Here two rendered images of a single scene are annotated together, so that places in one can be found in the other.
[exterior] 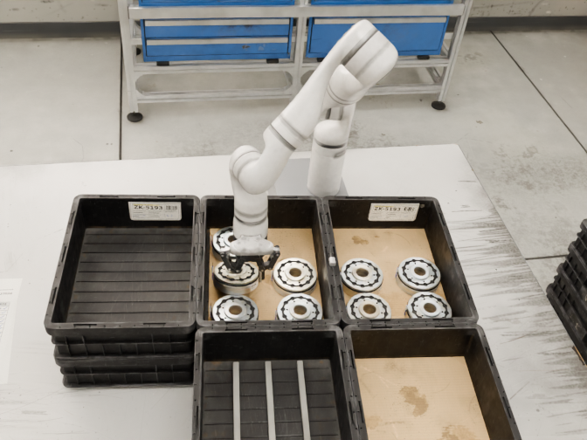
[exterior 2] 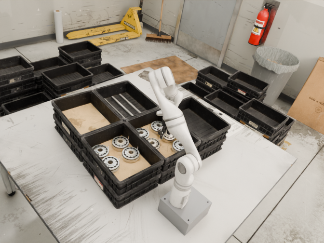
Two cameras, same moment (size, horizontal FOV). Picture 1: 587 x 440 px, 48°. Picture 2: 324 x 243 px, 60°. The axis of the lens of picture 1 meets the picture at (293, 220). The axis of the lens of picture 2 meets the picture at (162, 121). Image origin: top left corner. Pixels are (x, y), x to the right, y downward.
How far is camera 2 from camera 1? 219 cm
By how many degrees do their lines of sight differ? 91
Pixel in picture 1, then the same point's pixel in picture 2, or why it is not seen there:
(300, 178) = (190, 199)
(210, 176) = (232, 204)
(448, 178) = not seen: outside the picture
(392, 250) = (126, 175)
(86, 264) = (210, 127)
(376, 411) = (102, 123)
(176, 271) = not seen: hidden behind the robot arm
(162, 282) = not seen: hidden behind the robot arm
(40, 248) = (237, 146)
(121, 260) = (204, 131)
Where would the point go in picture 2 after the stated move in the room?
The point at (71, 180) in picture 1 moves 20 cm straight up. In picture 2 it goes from (266, 173) to (278, 152)
